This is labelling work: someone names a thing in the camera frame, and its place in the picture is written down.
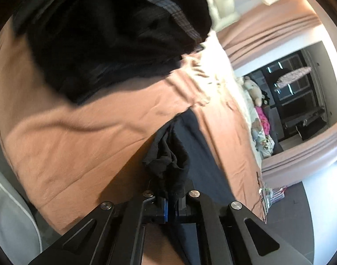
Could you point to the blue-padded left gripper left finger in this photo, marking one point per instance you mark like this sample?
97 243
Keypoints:
163 210

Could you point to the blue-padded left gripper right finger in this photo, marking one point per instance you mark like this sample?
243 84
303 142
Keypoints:
183 208

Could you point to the black pants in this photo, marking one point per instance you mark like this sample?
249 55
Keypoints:
179 152

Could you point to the white patterned cloth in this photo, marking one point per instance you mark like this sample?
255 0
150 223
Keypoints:
265 145

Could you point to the grey and brown plush toy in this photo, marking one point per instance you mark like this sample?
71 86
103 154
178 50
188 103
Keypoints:
257 131

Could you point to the pink garment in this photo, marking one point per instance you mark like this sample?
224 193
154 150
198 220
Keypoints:
264 120

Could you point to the orange-brown blanket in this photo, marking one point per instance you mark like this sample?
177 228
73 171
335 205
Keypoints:
70 158

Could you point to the pink curtain right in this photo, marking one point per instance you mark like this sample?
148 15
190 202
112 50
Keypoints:
300 162

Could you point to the pink curtain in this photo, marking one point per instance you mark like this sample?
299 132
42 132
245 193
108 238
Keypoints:
264 28
300 162

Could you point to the beige plush toy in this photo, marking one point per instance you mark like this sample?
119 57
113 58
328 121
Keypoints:
254 91

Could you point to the cream bed sheet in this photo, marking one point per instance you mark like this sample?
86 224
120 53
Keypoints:
215 64

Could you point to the floral hanging garment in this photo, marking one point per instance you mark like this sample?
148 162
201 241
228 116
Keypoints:
292 76

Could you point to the pink curtain left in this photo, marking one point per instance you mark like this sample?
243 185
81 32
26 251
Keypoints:
264 28

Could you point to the stack of folded black clothes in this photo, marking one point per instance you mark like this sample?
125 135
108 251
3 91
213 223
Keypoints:
83 46

